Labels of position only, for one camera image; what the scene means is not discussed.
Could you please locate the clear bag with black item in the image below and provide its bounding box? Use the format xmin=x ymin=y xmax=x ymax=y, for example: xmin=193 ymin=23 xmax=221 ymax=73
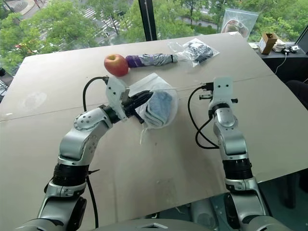
xmin=167 ymin=38 xmax=220 ymax=68

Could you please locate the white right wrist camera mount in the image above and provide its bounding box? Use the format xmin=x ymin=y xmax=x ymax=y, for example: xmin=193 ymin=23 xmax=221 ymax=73
xmin=208 ymin=77 xmax=234 ymax=108

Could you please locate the black window frame post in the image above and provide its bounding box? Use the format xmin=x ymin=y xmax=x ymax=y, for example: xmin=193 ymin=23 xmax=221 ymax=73
xmin=138 ymin=0 xmax=158 ymax=42

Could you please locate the purple grey folded umbrella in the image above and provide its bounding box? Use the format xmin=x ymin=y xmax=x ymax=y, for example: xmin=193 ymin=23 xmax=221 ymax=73
xmin=125 ymin=53 xmax=179 ymax=69

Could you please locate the grey rounded shape under table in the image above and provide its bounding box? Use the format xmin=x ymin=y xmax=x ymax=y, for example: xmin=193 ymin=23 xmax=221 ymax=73
xmin=191 ymin=198 xmax=219 ymax=228

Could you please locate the dark monitor edge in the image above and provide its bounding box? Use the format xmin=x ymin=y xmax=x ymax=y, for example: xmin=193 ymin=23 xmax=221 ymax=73
xmin=296 ymin=23 xmax=308 ymax=55

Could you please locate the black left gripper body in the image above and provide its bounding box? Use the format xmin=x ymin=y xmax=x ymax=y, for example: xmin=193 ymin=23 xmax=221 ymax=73
xmin=121 ymin=94 xmax=145 ymax=124

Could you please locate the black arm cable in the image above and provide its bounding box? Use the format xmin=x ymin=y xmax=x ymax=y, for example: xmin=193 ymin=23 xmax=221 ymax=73
xmin=188 ymin=82 xmax=218 ymax=149
xmin=82 ymin=76 xmax=109 ymax=229

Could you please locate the grey robot torso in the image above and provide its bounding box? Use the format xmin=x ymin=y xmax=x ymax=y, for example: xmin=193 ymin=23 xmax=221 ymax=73
xmin=91 ymin=218 xmax=244 ymax=231

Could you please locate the light blue towel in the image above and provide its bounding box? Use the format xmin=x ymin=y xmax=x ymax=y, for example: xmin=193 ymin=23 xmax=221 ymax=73
xmin=143 ymin=92 xmax=174 ymax=127

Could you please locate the black side table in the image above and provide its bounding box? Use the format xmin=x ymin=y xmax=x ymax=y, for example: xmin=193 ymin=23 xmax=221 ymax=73
xmin=248 ymin=42 xmax=308 ymax=84

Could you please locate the black charger with white cable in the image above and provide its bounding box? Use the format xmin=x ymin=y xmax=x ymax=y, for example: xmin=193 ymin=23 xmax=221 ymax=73
xmin=275 ymin=48 xmax=292 ymax=73

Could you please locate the small open cardboard box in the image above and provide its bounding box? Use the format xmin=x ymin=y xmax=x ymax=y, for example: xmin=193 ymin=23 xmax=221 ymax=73
xmin=258 ymin=32 xmax=280 ymax=55

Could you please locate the white crumpled cloth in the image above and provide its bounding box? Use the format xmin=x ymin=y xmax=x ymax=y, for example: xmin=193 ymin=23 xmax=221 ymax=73
xmin=272 ymin=39 xmax=287 ymax=52

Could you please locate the red yellow apple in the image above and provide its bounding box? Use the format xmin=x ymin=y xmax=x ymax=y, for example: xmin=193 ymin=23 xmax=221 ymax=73
xmin=103 ymin=53 xmax=129 ymax=77

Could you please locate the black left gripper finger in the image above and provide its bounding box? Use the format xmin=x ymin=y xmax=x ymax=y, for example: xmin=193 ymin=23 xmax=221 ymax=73
xmin=133 ymin=90 xmax=154 ymax=102
xmin=134 ymin=95 xmax=152 ymax=111

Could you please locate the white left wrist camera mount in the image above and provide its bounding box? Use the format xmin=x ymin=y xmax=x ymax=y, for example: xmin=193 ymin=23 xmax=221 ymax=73
xmin=105 ymin=76 xmax=131 ymax=120

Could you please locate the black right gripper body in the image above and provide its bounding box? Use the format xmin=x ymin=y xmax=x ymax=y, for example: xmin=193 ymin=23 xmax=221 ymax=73
xmin=199 ymin=89 xmax=214 ymax=101

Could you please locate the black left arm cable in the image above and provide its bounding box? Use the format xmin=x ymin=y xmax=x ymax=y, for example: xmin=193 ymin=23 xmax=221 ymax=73
xmin=82 ymin=76 xmax=109 ymax=229

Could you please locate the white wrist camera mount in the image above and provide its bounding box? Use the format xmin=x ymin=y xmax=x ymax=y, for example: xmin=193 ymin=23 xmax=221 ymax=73
xmin=105 ymin=76 xmax=131 ymax=120
xmin=208 ymin=77 xmax=234 ymax=108

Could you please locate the clear zip bag with contents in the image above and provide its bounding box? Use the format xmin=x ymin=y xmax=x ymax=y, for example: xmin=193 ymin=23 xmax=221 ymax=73
xmin=220 ymin=8 xmax=259 ymax=38

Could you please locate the dark rounded chair back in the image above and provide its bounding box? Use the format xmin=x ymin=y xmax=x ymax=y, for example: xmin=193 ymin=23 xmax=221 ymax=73
xmin=285 ymin=80 xmax=308 ymax=110

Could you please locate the clear bag with blue cloth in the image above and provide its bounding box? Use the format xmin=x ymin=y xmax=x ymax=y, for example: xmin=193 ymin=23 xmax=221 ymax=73
xmin=131 ymin=73 xmax=179 ymax=145

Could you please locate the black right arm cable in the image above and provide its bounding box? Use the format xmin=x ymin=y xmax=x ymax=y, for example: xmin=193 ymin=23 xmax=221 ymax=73
xmin=188 ymin=82 xmax=218 ymax=149

